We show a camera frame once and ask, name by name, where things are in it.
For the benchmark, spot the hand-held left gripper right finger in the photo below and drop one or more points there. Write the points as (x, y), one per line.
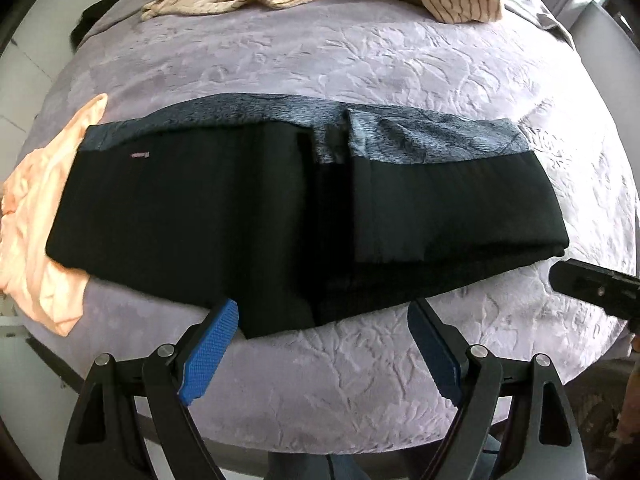
(432, 355)

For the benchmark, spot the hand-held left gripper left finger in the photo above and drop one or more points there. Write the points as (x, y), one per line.
(210, 355)

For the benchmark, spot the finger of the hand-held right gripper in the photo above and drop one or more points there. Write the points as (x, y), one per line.
(595, 285)

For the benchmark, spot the black pants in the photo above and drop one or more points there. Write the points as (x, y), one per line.
(250, 230)

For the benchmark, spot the person's legs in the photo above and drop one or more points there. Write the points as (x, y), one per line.
(300, 465)

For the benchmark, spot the blue floral blanket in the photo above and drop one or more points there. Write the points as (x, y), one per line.
(410, 140)

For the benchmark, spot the orange garment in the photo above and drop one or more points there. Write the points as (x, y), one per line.
(35, 220)

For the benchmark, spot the purple embossed bed cover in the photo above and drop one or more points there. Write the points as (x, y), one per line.
(310, 60)

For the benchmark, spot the white wardrobe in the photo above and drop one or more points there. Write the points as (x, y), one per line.
(25, 75)

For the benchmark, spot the black bag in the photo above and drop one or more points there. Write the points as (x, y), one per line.
(97, 17)

